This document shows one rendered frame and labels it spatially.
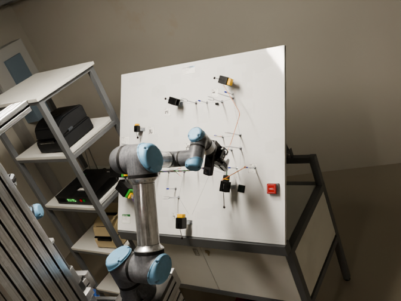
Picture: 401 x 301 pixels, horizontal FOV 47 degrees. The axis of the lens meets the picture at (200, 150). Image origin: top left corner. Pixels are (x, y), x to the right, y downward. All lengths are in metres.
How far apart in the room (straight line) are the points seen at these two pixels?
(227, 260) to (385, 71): 2.04
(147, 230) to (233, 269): 1.09
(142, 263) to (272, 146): 0.99
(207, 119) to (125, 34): 1.90
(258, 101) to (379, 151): 2.01
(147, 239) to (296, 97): 2.59
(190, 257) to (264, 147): 0.88
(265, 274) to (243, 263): 0.14
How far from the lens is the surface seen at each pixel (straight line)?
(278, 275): 2.65
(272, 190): 2.38
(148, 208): 1.77
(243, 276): 2.79
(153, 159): 1.75
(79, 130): 3.04
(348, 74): 3.97
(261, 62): 2.53
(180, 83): 2.81
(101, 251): 3.39
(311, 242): 2.72
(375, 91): 4.02
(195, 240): 2.69
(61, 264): 1.86
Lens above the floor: 2.41
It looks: 25 degrees down
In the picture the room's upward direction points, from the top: 22 degrees counter-clockwise
